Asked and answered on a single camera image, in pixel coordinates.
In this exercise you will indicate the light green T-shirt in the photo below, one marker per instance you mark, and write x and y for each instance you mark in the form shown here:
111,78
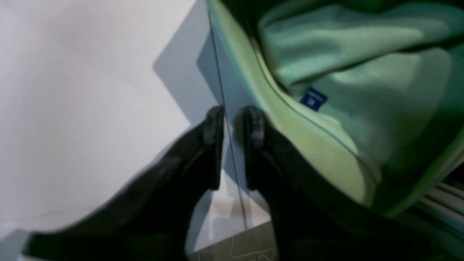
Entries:
370,92

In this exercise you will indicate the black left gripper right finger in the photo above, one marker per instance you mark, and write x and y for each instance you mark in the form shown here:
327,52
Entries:
312,219

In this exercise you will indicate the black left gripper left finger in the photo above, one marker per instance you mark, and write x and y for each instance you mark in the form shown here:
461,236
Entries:
149,218

